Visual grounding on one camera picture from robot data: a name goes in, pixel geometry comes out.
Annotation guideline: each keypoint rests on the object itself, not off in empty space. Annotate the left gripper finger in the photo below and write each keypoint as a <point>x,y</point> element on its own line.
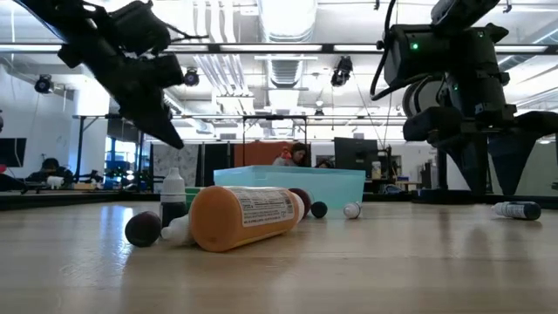
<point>144,109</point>
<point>171,115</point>

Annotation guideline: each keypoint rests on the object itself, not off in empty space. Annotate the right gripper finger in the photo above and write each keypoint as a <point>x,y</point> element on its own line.
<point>510,152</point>
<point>471,161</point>

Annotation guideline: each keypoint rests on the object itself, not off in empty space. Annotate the yellow-capped small bottle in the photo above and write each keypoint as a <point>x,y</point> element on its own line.
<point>218,218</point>

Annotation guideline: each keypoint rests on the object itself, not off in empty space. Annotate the small navy dropper bottle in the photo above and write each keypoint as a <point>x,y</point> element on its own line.
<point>352,210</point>

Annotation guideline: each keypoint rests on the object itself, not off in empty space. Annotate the teal plastic bin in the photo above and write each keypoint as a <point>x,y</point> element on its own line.
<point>331,187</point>

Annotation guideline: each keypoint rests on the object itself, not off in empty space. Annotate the pale green partition panel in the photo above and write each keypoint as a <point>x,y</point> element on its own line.
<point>545,174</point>

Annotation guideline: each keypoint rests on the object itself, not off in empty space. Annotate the black ceiling spotlight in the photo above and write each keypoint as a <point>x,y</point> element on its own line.
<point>342,72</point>
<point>43,83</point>
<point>191,77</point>

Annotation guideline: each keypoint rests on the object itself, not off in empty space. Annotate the small dark dropper bottle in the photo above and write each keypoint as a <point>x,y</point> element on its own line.
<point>173,187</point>

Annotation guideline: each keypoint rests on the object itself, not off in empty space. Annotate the orange partition panel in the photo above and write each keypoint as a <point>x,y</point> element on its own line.
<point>253,154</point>

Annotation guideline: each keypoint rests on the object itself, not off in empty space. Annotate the white container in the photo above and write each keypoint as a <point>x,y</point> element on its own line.
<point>377,170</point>

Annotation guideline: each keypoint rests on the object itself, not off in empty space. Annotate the person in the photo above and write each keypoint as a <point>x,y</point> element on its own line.
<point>323,164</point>
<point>50,168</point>
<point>298,154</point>

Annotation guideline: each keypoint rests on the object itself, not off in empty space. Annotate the small black dropper bottle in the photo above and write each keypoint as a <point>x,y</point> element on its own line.
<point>176,231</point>

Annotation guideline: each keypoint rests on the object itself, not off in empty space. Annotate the black monitor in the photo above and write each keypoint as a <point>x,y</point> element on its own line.
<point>355,154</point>
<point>12,152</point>

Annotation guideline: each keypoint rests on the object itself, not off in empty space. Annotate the small red dropper bottle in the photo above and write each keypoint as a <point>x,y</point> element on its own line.
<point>143,229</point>

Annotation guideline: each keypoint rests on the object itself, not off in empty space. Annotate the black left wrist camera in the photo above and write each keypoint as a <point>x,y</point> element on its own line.
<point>139,28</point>

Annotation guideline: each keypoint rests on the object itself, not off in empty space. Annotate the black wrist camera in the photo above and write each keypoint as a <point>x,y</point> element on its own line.
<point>436,52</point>
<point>139,28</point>

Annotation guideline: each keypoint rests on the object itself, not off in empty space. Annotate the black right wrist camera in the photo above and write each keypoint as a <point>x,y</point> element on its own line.
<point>436,52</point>

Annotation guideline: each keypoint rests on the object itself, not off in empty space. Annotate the silver ventilation duct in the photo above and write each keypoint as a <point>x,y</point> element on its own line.
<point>285,26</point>

